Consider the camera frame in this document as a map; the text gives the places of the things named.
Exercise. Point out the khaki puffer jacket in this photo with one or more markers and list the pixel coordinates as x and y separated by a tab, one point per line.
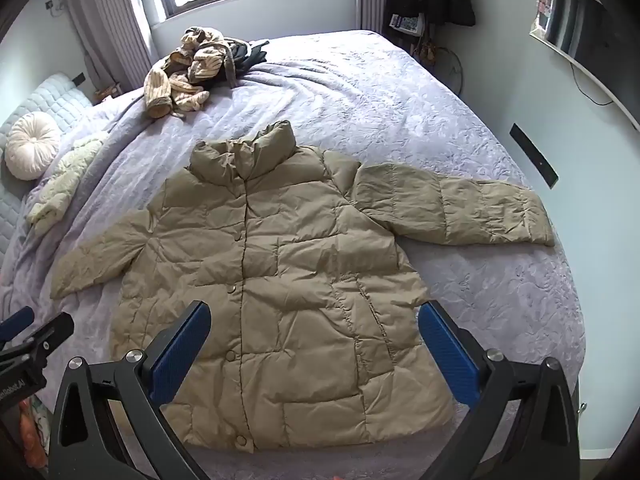
313	339

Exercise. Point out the wall mounted television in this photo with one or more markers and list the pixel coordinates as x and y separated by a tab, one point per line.
586	35

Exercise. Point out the grey quilted headboard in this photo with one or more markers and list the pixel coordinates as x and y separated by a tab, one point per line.
59	97

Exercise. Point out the lavender quilted bedspread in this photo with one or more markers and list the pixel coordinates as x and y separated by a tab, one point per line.
350	92

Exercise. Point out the cream folded blanket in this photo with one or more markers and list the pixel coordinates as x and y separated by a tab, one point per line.
56	196

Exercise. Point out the beige striped clothes pile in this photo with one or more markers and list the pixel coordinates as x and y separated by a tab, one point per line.
176	83

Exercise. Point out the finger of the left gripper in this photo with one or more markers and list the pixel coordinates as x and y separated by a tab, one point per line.
16	323

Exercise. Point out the round cream cushion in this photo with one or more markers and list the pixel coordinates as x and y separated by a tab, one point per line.
32	145

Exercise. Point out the grey curtain left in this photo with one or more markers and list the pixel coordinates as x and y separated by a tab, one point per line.
117	41

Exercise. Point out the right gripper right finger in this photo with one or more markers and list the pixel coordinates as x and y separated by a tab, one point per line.
521	422

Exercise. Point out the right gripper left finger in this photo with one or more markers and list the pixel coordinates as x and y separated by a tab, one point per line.
85	440

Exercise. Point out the dark clothes on bed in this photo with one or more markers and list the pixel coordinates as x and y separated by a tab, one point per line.
245	54

